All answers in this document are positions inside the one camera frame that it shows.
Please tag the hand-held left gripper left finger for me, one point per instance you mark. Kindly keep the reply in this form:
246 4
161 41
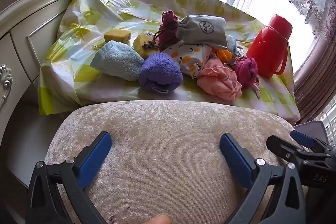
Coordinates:
94 158

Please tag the person's left hand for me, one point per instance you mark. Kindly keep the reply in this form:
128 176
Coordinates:
157 220

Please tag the mauve patterned curtain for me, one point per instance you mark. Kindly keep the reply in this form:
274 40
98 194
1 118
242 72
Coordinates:
315 77

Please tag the magenta knitted sock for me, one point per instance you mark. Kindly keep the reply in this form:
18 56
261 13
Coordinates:
248 71

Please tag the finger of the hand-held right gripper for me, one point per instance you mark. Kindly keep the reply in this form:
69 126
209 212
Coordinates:
302 138
278 145

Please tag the white dresser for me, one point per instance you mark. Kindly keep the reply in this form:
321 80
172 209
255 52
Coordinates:
26 29

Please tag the green checkered plastic tablecloth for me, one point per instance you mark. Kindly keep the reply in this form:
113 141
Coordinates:
78 74

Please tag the yellow sponge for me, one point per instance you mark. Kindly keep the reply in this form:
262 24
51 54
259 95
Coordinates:
116 36

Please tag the orange cloth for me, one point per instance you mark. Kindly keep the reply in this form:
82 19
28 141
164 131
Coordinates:
221 54

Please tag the red thermos flask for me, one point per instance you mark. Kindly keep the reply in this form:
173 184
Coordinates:
265 48

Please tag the pink cloth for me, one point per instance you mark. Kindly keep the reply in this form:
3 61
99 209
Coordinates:
218 79

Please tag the light blue soft pouch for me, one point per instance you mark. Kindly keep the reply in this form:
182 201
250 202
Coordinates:
232 44

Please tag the purple knitted sock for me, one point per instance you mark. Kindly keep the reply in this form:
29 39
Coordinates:
160 69

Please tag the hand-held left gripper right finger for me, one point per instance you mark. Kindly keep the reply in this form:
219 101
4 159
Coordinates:
236 158

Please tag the white fruit print cloth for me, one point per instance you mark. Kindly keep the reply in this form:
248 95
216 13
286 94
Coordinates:
183 56

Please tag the light blue towel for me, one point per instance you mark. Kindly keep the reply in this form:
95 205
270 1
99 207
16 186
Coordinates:
115 61

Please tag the beige velvet stool cushion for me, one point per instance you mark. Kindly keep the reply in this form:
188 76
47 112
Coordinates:
168 148

